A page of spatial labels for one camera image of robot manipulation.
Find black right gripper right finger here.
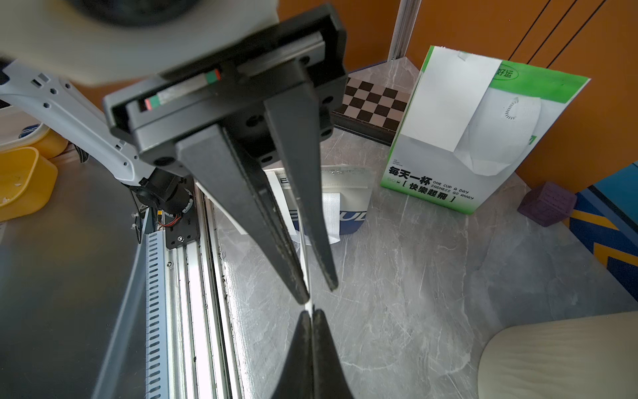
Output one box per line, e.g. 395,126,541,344
312,309,354,399

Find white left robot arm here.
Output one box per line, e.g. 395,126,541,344
1,1,347,304

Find blue white bag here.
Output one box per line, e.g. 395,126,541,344
265,166,375,244

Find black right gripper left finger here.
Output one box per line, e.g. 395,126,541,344
272,311,313,399

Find purple cube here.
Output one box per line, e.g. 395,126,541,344
518,182,578,227

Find brown checkered chessboard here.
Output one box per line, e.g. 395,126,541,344
332,77,410,146

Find green white paper bag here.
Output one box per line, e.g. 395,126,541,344
380,60,590,214

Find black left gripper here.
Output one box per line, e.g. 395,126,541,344
103,4,347,304

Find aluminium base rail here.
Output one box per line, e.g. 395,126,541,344
92,189,244,398

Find pale green trash bin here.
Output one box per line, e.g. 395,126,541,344
478,312,637,398

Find white receipt green bag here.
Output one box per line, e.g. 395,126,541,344
399,46,502,151

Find yellow plastic bin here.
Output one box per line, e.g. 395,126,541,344
1,128,68,222

